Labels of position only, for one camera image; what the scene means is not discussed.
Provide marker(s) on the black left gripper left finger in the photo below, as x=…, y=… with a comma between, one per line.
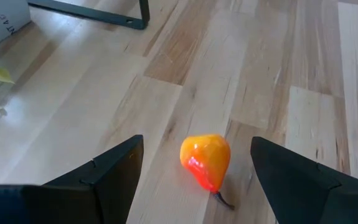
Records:
x=119, y=174

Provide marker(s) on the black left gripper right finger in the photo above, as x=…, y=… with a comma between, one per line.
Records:
x=287, y=183

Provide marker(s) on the small orange-red toy pear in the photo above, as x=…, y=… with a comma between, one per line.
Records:
x=205, y=158

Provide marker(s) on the black perforated metal stand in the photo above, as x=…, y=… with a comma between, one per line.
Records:
x=144, y=15

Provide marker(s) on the striped-leaf plant in white pot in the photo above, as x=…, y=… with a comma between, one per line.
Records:
x=1, y=18

